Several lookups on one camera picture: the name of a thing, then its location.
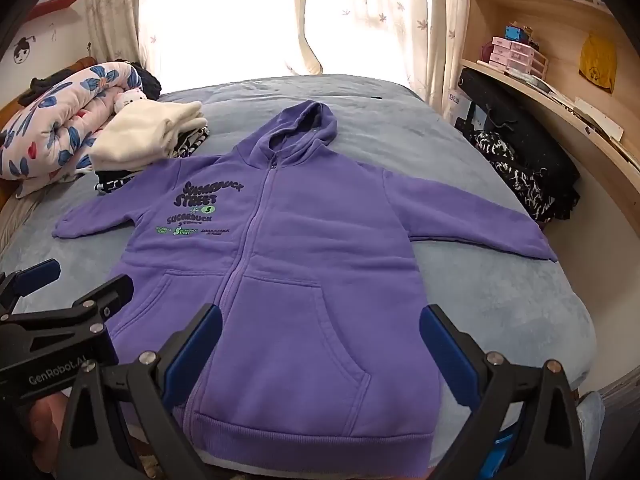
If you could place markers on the blue plastic stool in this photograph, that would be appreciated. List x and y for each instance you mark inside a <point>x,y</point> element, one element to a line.
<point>505,452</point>

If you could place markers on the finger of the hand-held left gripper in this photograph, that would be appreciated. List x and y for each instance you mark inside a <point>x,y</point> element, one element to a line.
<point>37,271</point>
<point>112,291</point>

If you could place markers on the pink white plush toy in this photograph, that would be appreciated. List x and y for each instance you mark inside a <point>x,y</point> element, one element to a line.
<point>129,99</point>

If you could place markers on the wooden shelf unit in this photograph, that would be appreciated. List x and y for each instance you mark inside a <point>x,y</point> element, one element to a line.
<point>550,15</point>

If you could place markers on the floral sheer curtain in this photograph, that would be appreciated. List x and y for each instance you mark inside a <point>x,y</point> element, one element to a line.
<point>117,10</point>
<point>400,20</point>

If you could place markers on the face wall sticker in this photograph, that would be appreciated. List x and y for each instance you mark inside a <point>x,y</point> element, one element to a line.
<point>22,50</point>

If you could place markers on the grey-blue bed blanket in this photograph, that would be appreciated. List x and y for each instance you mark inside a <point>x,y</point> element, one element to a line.
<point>450,160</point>

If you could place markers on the yellow cloth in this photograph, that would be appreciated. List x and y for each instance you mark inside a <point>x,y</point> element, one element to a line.
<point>597,62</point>

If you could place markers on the papers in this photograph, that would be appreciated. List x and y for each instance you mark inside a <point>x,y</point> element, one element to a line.
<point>597,117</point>

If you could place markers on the blue toy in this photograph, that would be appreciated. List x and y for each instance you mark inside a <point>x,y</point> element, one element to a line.
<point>517,33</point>

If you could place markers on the black case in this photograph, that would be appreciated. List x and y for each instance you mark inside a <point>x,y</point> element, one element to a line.
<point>530,130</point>

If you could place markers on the beige bed sheet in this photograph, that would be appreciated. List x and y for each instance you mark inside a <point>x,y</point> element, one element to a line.
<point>12,225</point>

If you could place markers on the person's left hand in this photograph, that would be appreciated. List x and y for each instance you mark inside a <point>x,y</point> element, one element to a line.
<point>47,415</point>

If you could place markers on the cream folded garment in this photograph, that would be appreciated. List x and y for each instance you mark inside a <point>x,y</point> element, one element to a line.
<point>145,130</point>

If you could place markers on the pink drawer organiser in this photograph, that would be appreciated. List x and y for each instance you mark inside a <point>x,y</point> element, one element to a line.
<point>507,55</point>

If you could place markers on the black white patterned folded garment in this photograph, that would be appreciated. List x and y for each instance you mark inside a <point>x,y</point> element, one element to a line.
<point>192,142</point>

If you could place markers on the black white patterned clothing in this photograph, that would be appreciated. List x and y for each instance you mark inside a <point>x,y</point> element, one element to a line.
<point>515,175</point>

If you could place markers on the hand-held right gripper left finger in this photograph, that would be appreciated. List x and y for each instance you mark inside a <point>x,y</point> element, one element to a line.
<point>195,345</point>

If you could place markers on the floral pink quilt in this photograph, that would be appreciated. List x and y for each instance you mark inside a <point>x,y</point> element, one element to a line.
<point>50,130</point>

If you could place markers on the dark clothing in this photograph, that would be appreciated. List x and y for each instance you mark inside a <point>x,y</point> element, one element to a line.
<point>47,87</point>

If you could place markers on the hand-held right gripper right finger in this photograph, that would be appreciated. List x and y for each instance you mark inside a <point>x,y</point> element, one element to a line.
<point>445,350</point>

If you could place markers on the grey cloth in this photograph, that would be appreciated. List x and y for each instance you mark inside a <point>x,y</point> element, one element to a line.
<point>592,420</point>

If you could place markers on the wooden headboard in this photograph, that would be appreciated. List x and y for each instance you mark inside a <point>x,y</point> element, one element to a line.
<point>82,64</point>

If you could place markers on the red wall shelf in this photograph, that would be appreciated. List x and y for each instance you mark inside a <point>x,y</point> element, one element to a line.
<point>55,6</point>

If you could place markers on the purple zip hoodie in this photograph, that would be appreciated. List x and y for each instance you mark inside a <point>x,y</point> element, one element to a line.
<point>300,240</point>

